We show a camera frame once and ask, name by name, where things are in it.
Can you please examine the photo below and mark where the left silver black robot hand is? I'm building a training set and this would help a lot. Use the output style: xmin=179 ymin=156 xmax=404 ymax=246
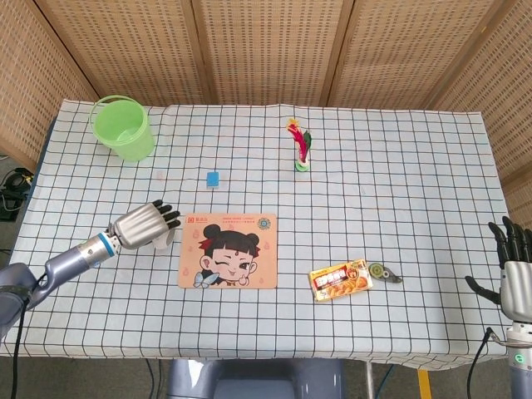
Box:
xmin=108 ymin=199 xmax=183 ymax=250

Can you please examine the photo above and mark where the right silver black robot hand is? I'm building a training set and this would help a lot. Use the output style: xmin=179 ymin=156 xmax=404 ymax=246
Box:
xmin=464 ymin=215 xmax=532 ymax=324

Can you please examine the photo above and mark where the white computer mouse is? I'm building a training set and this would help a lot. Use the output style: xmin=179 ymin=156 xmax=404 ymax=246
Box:
xmin=150 ymin=229 xmax=175 ymax=253

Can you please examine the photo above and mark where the cartoon girl mouse pad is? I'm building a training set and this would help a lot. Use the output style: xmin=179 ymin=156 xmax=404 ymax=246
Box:
xmin=177 ymin=213 xmax=278 ymax=290

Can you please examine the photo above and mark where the green plastic bucket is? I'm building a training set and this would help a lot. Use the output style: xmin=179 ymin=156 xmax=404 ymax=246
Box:
xmin=88 ymin=95 xmax=156 ymax=163

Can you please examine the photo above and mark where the checkered white tablecloth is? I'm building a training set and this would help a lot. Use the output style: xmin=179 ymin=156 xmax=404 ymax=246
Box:
xmin=0 ymin=98 xmax=523 ymax=371

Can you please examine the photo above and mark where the correction tape dispenser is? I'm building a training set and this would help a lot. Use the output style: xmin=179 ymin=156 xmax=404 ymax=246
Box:
xmin=368 ymin=262 xmax=403 ymax=284

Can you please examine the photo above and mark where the orange curry food box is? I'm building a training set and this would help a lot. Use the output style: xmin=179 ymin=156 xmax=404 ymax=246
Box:
xmin=308 ymin=258 xmax=373 ymax=304

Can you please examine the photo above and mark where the feather shuttlecock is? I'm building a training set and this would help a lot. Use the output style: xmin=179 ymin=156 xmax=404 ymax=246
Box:
xmin=285 ymin=117 xmax=313 ymax=174

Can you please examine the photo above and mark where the woven bamboo folding screen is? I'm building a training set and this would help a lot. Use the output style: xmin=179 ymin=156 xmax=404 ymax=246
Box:
xmin=0 ymin=0 xmax=532 ymax=234

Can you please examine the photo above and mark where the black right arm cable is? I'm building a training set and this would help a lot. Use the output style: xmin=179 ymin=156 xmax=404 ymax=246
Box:
xmin=465 ymin=327 xmax=506 ymax=399

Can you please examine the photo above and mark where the black cable bundle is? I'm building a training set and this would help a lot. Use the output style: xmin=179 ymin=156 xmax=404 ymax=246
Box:
xmin=0 ymin=154 xmax=34 ymax=222

